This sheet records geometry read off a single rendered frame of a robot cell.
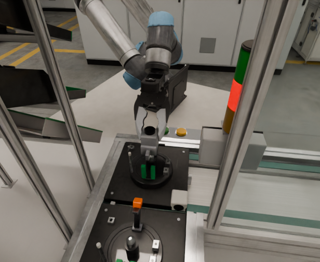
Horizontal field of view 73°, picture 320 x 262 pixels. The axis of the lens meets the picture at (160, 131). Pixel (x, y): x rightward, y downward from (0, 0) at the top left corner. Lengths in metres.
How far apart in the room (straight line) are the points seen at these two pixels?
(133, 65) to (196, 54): 2.92
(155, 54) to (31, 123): 0.41
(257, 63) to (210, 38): 3.26
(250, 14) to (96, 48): 2.36
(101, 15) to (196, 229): 0.74
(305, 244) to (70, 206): 0.69
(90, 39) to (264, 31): 3.69
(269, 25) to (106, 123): 0.92
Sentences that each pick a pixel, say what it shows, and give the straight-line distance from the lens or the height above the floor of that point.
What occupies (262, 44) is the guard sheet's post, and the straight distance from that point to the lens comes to 0.32.
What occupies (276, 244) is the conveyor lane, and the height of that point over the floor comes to 0.93.
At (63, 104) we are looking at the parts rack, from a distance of 0.57.
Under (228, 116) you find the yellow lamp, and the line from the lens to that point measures 0.40.
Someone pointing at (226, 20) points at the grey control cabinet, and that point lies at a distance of 3.54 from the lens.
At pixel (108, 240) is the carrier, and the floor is 0.99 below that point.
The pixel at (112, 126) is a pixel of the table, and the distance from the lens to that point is 1.09.
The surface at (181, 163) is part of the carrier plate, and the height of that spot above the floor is 0.97.
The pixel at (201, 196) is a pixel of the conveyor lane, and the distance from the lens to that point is 0.74.
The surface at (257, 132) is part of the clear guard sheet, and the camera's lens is 0.41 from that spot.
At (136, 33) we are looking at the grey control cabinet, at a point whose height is 0.55.
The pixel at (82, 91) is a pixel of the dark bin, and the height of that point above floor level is 1.21.
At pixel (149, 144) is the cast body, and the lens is 0.60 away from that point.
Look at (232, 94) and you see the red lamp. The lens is 0.38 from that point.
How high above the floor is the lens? 1.52
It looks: 40 degrees down
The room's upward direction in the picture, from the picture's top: straight up
